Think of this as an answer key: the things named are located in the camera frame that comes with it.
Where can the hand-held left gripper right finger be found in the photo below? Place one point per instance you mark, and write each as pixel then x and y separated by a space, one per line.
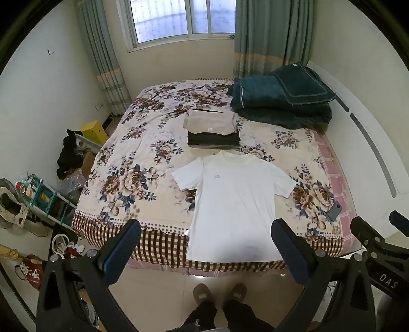
pixel 291 252

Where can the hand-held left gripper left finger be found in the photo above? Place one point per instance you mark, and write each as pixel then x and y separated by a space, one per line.
pixel 123 247

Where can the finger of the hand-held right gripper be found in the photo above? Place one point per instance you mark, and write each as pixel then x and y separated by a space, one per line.
pixel 367 231
pixel 400 222

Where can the white t-shirt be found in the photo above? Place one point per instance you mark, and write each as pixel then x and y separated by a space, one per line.
pixel 235 204

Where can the black clothes heap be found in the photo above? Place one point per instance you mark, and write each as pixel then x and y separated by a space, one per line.
pixel 68 156

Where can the dark folded clothes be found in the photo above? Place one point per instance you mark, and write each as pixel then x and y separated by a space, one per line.
pixel 214 139

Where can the grey smartphone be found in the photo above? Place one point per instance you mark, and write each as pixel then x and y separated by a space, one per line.
pixel 334 211

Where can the pink checked under sheet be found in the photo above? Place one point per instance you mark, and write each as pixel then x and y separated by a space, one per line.
pixel 335 178

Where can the white round appliance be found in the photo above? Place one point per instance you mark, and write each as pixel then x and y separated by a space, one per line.
pixel 60 245

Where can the person's right slipper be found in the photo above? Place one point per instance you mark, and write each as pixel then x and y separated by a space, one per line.
pixel 238 291

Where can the person's slipper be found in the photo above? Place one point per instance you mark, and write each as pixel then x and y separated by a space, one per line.
pixel 238 291
pixel 203 292

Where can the person's right leg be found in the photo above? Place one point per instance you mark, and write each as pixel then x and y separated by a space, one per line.
pixel 247 316

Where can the person's leg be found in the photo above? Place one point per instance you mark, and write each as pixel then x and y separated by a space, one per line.
pixel 247 316
pixel 199 316

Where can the clear plastic bag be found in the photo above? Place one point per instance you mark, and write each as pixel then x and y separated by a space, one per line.
pixel 74 185

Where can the teal storage rack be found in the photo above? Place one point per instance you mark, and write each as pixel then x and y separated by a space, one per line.
pixel 48 199

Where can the floral bed sheet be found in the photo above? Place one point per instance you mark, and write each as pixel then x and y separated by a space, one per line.
pixel 140 159

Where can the person's left slipper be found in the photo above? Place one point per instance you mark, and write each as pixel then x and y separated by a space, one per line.
pixel 203 292

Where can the white curved headboard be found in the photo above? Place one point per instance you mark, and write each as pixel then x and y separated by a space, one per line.
pixel 361 137

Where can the red printed bag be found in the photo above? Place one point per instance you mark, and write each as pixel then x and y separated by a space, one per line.
pixel 29 271

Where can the person's left leg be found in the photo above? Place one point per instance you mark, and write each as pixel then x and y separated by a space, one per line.
pixel 199 316

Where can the electric fan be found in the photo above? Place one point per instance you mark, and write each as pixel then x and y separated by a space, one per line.
pixel 11 207

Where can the yellow box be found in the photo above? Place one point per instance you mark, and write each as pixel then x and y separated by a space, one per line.
pixel 95 131

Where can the beige folded shirt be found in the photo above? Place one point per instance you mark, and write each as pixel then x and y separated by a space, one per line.
pixel 209 121

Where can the dark green quilt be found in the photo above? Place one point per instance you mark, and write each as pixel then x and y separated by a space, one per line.
pixel 255 95

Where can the dark green pillow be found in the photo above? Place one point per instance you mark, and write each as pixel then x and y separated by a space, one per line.
pixel 302 84

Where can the narrow green striped curtain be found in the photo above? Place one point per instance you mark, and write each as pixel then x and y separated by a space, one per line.
pixel 105 63

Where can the wide green striped curtain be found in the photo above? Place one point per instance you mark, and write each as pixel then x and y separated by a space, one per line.
pixel 271 35

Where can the window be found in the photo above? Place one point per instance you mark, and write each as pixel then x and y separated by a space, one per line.
pixel 182 19

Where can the wall socket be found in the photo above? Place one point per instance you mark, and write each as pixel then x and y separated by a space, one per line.
pixel 100 106

